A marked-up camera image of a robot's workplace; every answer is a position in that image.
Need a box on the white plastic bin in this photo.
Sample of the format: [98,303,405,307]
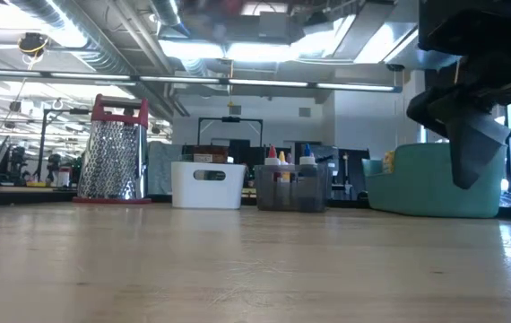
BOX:
[169,160,248,211]

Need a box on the grey covered background object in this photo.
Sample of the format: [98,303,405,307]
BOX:
[147,141,184,196]

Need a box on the round silver ventilation duct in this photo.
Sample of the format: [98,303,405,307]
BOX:
[6,0,180,77]

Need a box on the yellow food colouring bottle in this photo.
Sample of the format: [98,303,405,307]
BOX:
[278,150,290,183]

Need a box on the white red background jar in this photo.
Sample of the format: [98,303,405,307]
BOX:
[56,166,73,188]

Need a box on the grey ceiling box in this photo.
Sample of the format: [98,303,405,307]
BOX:
[258,11,290,39]

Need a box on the blue food colouring bottle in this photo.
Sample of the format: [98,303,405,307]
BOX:
[299,143,317,167]

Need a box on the black background rig frame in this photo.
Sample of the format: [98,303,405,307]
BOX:
[38,106,91,180]
[196,115,264,147]

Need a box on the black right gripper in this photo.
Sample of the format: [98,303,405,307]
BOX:
[406,0,511,190]

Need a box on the rectangular metal ceiling duct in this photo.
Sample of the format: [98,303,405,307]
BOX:
[289,0,422,68]

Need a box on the dark background workbench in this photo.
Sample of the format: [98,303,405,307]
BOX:
[0,179,77,208]

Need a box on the long ceiling light bar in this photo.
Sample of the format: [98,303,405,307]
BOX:
[0,69,403,94]

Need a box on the grey translucent plastic bin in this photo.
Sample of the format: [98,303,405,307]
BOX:
[253,162,331,214]

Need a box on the black ceiling device yellow cable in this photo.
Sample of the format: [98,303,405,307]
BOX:
[17,31,51,58]

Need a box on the Corn Pops cereal box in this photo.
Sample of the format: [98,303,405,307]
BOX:
[381,150,396,175]

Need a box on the teal plastic bin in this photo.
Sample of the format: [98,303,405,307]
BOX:
[361,142,508,220]

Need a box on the red food colouring bottle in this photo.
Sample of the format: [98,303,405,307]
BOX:
[264,144,282,183]

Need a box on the metal box grater red handle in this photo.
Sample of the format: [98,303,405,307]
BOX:
[71,92,153,206]

